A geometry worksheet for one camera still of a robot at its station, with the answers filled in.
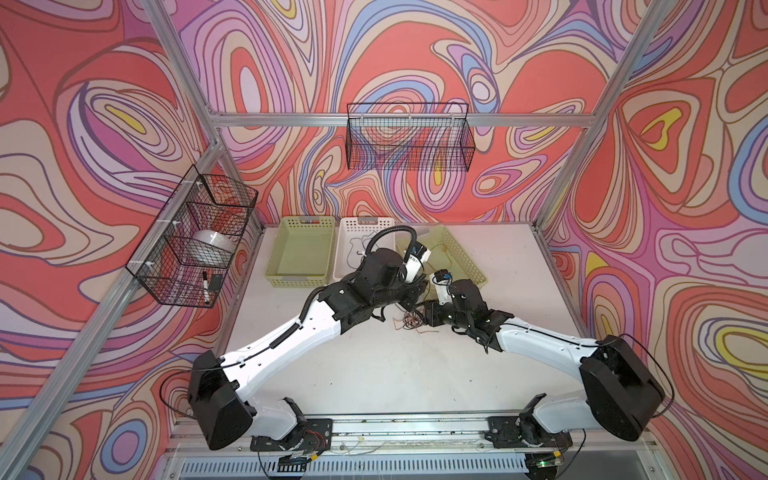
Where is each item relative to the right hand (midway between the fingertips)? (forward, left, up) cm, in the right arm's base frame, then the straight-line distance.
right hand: (422, 312), depth 86 cm
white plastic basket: (+36, +23, -7) cm, 44 cm away
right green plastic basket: (+28, -13, -8) cm, 31 cm away
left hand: (-2, -1, +20) cm, 20 cm away
